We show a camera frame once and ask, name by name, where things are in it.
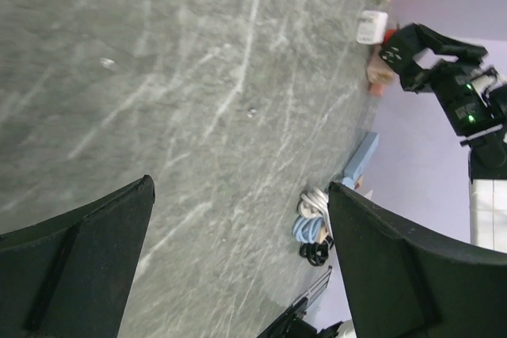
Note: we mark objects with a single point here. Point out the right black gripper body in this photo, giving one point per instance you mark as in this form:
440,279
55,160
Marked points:
449,81

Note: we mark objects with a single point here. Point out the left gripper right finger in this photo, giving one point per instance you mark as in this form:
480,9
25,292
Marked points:
404,280

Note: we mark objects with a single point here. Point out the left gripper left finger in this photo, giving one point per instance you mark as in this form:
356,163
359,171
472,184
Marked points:
71,275

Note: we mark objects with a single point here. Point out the black cube plug adapter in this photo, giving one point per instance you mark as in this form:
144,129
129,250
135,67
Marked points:
399,51

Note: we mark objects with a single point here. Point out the small salmon cube adapter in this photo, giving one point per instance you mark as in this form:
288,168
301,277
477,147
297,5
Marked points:
377,89

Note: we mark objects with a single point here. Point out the red cube plug adapter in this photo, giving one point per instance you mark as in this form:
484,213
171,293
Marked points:
388,34

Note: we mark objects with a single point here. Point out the white cube adapter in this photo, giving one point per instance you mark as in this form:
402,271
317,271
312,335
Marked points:
372,26

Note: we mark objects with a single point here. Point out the light blue power strip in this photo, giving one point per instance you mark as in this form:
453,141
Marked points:
360,159

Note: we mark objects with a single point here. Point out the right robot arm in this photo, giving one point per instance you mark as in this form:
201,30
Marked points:
486,159

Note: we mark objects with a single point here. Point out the aluminium rail frame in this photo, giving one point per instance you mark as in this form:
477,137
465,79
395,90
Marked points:
312,290

